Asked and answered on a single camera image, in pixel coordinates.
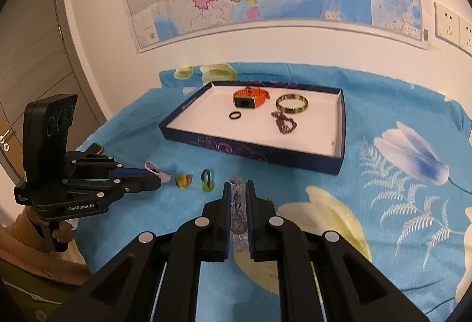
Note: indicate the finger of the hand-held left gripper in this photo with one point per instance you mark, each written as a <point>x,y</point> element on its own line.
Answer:
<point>129,171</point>
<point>140,183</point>

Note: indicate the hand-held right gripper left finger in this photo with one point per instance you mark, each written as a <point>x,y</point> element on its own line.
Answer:
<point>226,218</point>

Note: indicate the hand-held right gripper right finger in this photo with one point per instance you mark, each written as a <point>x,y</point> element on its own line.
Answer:
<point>250,218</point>

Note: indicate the dark blue jewelry box tray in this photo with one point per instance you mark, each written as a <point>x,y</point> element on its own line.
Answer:
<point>206,123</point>

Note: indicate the person's left forearm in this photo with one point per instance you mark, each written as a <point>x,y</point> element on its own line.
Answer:
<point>25,248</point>

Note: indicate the person's left hand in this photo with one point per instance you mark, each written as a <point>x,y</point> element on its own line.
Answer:
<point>63,233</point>

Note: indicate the brown wooden door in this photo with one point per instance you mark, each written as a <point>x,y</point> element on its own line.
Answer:
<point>33,60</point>

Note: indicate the yellow-brown bangle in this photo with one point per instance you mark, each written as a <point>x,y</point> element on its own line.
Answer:
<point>281,106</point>

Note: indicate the orange smartwatch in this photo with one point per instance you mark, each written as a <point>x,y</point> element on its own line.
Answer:
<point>258,95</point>

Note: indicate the olive green cloth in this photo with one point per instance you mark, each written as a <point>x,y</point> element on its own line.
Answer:
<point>25,300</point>

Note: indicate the blue floral cloth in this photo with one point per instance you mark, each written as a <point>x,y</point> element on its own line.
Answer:
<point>387,123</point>

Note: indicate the white wall socket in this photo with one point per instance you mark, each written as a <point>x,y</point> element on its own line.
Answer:
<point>466,35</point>
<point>447,24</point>

